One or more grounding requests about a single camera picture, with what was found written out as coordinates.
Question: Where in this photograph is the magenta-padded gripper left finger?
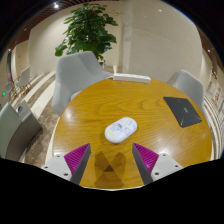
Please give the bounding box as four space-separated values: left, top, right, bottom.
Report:
41 142 92 186

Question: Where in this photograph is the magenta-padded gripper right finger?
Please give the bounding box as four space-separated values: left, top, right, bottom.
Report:
131 142 184 186

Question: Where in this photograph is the white printed computer mouse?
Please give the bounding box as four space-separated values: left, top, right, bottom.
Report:
104 116 139 145

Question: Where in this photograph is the black mouse pad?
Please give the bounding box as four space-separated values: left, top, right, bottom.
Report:
162 96 203 129

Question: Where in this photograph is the white power strip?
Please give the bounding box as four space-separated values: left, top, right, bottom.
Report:
112 72 152 85

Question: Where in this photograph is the grey shell chair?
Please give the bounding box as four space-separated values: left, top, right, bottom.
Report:
166 69 206 116
51 50 115 117

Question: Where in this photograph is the small grey chair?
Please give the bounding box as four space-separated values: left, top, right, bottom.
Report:
14 66 33 97

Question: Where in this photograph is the green potted plant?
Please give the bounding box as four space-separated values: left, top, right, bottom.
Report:
54 2 120 64

